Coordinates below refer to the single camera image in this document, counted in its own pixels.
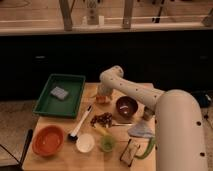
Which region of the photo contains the green cup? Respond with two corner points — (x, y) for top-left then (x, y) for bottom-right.
(100, 136), (115, 152)

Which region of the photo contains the small metal cup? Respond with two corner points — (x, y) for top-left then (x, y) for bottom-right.
(143, 107), (154, 121)

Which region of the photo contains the white handled brush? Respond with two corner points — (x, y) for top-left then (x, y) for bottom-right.
(68, 106), (92, 141)

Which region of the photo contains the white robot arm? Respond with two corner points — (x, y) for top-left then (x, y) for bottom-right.
(98, 65), (208, 171)

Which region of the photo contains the yellow banana piece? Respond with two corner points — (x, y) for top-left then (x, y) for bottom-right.
(94, 125), (109, 136)

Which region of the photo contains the red yellow apple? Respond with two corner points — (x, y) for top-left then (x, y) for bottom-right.
(96, 95), (111, 104)

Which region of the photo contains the red bowl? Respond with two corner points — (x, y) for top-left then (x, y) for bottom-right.
(32, 125), (64, 157)

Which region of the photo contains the grey sponge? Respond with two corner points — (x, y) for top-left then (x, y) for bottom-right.
(51, 86), (68, 100)

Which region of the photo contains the small white bowl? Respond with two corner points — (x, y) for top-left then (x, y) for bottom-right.
(76, 133), (95, 153)

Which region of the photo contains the bunch of dark grapes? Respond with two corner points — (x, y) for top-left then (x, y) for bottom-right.
(90, 112), (112, 128)

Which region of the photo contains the grey cloth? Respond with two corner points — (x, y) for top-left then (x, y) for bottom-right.
(127, 120), (155, 139)

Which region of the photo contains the green plastic tray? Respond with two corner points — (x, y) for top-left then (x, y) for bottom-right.
(34, 74), (86, 118)

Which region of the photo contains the green curved handle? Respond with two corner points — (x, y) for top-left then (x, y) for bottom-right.
(135, 137), (156, 160)

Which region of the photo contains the dark object at right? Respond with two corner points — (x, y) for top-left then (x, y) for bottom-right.
(193, 92), (212, 108)

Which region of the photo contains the dark purple bowl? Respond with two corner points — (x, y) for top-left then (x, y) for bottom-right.
(116, 96), (138, 118)

